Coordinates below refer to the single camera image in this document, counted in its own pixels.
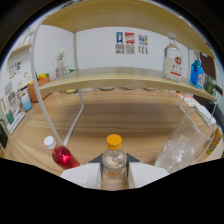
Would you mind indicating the small red liquid bottle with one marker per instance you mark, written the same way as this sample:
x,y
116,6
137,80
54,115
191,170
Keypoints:
x,y
63,156

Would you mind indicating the white tray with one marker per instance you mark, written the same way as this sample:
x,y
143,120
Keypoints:
x,y
15,122

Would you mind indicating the two-tier wooden shelf rack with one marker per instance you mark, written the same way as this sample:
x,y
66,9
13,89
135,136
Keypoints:
x,y
116,78

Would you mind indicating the black bag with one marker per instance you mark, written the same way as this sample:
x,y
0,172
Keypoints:
x,y
2,136

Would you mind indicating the brown door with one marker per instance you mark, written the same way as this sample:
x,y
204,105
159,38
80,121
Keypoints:
x,y
208,65

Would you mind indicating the yellow drink can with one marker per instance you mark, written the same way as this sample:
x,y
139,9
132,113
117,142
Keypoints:
x,y
214,141

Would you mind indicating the light blue cup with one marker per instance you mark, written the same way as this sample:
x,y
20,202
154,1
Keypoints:
x,y
26,103

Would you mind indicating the clear bottle red white label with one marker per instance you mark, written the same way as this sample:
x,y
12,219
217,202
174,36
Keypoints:
x,y
172,65

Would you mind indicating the clear bottle orange cap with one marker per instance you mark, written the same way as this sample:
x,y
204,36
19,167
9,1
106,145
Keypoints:
x,y
114,160

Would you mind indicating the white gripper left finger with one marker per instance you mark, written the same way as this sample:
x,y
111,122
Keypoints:
x,y
83,175

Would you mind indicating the red wall poster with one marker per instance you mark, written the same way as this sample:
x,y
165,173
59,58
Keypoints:
x,y
129,41

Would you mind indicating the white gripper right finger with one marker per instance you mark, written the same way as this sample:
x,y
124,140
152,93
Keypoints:
x,y
146,173

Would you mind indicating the white plate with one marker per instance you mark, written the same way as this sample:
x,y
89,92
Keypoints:
x,y
106,88

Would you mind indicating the wooden wall shelf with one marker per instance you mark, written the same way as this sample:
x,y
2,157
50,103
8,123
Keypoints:
x,y
20,50

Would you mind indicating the orange storage box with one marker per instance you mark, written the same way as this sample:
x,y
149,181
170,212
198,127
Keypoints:
x,y
35,91

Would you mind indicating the blue liquid bottle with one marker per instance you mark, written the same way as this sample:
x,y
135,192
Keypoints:
x,y
196,75

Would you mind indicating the glass tumbler with ice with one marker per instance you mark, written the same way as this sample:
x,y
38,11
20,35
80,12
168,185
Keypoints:
x,y
181,150

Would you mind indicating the white flower vase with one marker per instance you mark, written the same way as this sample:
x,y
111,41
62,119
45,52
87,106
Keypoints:
x,y
60,61

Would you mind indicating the blue wall poster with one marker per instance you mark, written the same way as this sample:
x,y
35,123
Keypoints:
x,y
119,41

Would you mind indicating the multicolour wall poster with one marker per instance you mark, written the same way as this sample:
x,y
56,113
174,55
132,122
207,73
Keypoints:
x,y
143,43

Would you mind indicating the white notebook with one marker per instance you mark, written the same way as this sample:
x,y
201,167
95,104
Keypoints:
x,y
205,113

